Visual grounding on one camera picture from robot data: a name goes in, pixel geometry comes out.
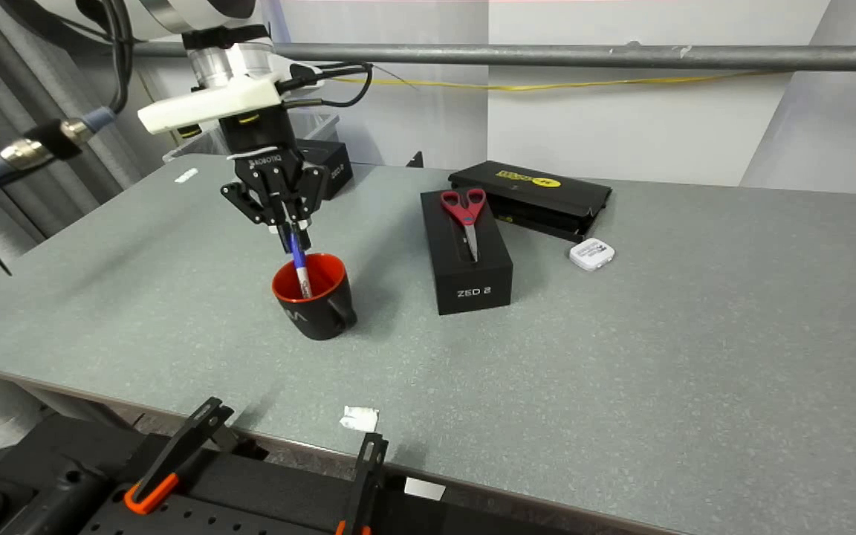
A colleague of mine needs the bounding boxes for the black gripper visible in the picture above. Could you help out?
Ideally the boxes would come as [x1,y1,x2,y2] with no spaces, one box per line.
[217,104,331,254]

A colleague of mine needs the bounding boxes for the blue pen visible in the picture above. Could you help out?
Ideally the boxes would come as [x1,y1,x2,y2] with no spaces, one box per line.
[287,223,316,301]

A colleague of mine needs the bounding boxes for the black cup red inside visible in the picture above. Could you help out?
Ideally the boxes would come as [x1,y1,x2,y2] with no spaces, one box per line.
[267,251,361,341]

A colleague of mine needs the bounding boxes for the black box with white print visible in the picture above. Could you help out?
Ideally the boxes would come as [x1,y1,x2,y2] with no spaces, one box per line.
[291,138,358,202]

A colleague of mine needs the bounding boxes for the long black box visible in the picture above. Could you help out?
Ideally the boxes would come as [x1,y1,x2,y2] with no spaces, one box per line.
[419,188,517,319]

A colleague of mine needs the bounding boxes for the small white tape piece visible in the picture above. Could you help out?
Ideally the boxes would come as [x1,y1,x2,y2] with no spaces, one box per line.
[340,405,385,437]

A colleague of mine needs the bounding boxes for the flat black box yellow logo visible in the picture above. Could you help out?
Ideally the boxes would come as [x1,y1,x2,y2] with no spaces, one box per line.
[447,159,617,243]

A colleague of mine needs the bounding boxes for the black perforated mounting base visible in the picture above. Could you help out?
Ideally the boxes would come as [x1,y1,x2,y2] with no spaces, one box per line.
[0,411,590,535]

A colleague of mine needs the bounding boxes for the white label sticker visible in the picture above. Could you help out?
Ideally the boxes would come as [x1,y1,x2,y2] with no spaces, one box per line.
[401,475,449,506]

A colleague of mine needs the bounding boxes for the small white square object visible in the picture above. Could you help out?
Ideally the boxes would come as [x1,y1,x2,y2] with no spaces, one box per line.
[569,236,618,276]

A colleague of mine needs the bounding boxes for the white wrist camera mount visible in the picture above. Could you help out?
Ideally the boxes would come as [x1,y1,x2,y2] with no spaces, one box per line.
[134,78,290,141]

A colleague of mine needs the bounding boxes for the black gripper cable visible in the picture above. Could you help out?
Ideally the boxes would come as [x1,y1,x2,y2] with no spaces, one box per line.
[284,59,374,111]

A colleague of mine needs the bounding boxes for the red handled scissors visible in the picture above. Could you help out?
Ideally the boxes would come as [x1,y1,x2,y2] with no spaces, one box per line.
[438,188,490,264]

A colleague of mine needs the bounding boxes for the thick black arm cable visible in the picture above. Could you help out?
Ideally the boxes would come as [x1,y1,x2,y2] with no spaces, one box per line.
[99,0,137,113]

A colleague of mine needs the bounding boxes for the black clamp orange handle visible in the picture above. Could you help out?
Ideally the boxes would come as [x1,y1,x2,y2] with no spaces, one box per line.
[123,396,238,521]
[334,432,394,535]

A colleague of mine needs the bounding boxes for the black cable with silver connector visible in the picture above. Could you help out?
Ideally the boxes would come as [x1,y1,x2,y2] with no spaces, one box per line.
[0,104,119,202]

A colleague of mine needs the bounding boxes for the grey metal rail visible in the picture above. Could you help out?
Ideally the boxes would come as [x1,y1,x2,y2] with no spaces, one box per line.
[129,38,856,74]

